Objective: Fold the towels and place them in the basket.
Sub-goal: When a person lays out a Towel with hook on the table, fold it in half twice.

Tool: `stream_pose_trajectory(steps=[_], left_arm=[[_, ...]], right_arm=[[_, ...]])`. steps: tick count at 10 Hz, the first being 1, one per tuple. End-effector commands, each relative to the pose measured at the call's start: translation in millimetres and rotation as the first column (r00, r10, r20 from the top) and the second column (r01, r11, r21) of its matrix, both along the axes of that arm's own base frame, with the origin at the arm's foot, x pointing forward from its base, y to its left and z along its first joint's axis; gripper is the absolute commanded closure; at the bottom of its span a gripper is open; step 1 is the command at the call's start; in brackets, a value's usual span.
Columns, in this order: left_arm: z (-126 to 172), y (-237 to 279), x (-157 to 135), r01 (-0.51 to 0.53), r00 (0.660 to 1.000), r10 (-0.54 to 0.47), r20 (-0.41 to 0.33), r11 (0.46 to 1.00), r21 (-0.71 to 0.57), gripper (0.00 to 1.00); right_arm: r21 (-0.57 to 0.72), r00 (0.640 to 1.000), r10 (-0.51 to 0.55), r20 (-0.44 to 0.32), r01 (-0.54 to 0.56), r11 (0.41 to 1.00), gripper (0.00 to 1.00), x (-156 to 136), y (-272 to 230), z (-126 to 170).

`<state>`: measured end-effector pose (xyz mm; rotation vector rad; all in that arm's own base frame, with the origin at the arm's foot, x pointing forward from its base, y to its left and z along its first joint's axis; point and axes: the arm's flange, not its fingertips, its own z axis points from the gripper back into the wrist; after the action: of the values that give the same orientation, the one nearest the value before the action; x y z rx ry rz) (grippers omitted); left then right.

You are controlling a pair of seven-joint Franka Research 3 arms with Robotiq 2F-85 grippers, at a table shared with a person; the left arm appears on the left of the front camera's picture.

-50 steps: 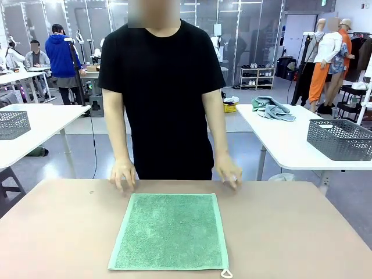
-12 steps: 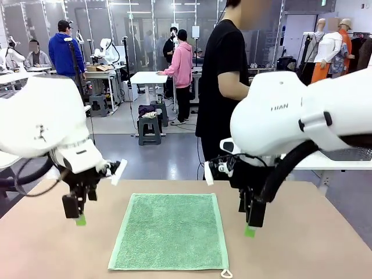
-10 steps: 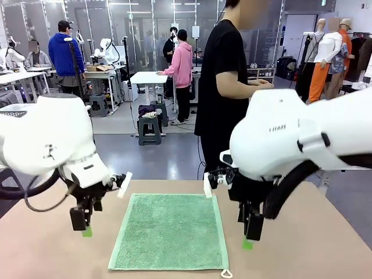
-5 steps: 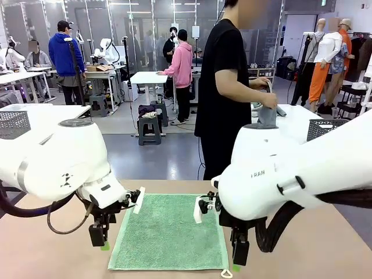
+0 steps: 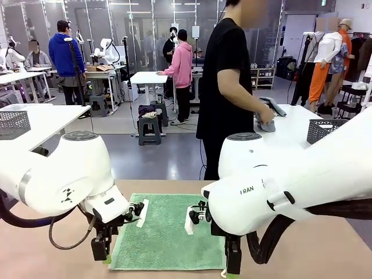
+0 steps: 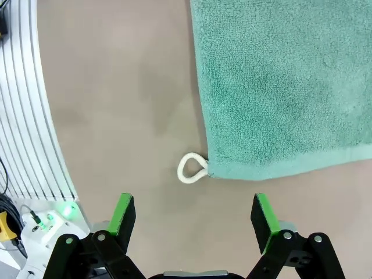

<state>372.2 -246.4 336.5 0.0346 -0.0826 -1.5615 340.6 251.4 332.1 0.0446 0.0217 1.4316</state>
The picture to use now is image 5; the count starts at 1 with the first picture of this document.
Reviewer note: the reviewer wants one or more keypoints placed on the person in pink hoodie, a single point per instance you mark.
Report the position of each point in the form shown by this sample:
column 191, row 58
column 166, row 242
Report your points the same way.
column 181, row 67

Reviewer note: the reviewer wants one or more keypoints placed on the long white desk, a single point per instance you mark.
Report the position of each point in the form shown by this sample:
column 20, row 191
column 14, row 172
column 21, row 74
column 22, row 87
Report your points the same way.
column 17, row 76

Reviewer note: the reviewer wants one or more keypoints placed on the white metal-frame desk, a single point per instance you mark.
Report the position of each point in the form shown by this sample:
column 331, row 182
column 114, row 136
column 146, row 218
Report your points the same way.
column 98, row 74

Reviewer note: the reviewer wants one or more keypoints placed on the grey plastic basket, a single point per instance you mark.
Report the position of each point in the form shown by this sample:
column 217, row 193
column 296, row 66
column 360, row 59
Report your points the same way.
column 14, row 125
column 316, row 133

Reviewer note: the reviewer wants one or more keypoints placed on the cardboard box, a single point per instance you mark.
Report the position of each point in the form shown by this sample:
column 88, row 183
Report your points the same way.
column 98, row 68

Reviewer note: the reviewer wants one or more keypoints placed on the wooden shoe shelf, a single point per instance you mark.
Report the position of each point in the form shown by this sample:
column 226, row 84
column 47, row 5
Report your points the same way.
column 266, row 78

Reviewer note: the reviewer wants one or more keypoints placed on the person in black sweater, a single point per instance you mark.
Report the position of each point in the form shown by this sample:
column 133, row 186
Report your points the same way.
column 168, row 49

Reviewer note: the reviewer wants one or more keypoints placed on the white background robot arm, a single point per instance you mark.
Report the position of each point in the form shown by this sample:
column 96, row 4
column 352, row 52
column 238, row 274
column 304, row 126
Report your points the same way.
column 13, row 56
column 106, row 52

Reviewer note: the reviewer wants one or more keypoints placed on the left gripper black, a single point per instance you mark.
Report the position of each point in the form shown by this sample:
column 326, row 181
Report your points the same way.
column 103, row 229

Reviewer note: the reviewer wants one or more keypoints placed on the black covered stand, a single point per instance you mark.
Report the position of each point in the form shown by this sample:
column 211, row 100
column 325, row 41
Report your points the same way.
column 302, row 84

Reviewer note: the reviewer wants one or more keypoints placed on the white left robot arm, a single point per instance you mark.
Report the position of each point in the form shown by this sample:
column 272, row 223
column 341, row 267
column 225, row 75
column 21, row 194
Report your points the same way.
column 58, row 168

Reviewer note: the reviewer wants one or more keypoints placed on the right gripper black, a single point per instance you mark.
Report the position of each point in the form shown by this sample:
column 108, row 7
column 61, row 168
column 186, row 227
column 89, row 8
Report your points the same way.
column 229, row 239

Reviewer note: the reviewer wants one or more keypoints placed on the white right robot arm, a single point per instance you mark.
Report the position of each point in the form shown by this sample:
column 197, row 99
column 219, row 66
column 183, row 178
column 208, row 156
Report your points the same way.
column 276, row 174

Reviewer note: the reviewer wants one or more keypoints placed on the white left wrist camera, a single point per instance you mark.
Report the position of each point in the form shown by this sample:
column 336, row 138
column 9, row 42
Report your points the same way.
column 143, row 212

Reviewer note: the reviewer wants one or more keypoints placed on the person in blue hoodie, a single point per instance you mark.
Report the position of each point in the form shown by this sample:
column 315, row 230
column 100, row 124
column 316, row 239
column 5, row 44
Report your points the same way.
column 64, row 55

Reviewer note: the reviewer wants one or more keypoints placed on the black utility cart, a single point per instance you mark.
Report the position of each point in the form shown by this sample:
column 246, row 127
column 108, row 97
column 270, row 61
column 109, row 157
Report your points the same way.
column 348, row 91

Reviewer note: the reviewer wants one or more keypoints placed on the grey towel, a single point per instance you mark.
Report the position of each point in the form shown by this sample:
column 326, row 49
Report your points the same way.
column 279, row 110
column 268, row 128

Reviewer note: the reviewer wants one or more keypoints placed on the rack of dark clothes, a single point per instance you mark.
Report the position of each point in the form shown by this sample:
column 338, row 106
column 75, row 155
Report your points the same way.
column 356, row 58

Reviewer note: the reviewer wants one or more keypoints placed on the grey step stool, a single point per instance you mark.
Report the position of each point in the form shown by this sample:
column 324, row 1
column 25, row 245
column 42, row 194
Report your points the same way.
column 98, row 101
column 148, row 122
column 162, row 109

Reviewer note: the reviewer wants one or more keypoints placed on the black suitcase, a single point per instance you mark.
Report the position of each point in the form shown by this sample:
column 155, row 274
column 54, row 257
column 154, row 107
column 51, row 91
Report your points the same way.
column 284, row 68

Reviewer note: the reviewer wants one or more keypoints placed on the seated person in grey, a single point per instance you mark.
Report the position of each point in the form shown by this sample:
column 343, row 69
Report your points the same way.
column 37, row 59

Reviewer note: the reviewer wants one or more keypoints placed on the person's right forearm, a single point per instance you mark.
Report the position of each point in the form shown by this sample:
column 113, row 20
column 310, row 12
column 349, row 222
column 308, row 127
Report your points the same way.
column 244, row 97

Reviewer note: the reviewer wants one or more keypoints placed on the green terry towel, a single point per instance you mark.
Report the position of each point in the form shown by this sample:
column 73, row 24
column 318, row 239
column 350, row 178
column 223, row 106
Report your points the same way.
column 162, row 238

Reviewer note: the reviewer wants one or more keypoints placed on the mannequin with beige hat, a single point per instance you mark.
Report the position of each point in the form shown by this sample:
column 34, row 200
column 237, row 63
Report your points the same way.
column 346, row 37

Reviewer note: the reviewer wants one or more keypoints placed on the white panel on pole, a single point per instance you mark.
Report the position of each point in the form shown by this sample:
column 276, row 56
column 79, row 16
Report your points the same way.
column 196, row 32

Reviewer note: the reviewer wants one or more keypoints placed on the black tripod pole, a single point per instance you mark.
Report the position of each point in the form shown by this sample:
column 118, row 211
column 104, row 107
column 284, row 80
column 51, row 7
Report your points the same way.
column 68, row 39

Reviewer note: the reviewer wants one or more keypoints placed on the person in black t-shirt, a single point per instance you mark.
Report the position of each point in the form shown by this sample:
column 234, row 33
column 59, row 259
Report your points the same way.
column 226, row 72

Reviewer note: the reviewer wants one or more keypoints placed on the person's right hand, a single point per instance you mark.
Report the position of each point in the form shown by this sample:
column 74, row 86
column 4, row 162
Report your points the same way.
column 266, row 114

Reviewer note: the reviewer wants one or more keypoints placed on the pile of dark clothes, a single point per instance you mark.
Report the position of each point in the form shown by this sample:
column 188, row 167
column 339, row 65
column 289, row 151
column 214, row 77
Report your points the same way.
column 146, row 110

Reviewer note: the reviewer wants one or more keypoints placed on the mannequin in orange trousers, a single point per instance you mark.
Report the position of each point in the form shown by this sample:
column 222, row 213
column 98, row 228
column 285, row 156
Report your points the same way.
column 328, row 49

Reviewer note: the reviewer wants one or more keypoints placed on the small white desk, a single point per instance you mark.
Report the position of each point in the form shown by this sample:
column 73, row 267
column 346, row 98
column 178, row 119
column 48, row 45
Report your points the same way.
column 148, row 78

